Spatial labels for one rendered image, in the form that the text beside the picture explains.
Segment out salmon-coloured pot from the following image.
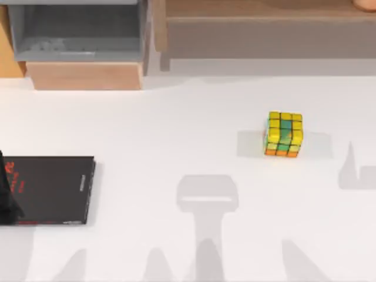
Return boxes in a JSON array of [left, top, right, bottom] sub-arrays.
[[353, 0, 376, 12]]

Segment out wooden open shelf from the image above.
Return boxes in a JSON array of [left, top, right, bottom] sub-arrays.
[[155, 0, 376, 72]]

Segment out wooden cupboard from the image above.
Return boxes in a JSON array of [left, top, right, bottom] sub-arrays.
[[0, 5, 28, 79]]

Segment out yellow green orange puzzle cube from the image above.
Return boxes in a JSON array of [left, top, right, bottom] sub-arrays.
[[264, 110, 304, 158]]

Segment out pale wooden drawer front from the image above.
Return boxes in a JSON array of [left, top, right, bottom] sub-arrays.
[[25, 61, 145, 91]]

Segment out black book with red print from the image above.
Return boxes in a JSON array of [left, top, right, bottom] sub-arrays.
[[3, 156, 96, 226]]

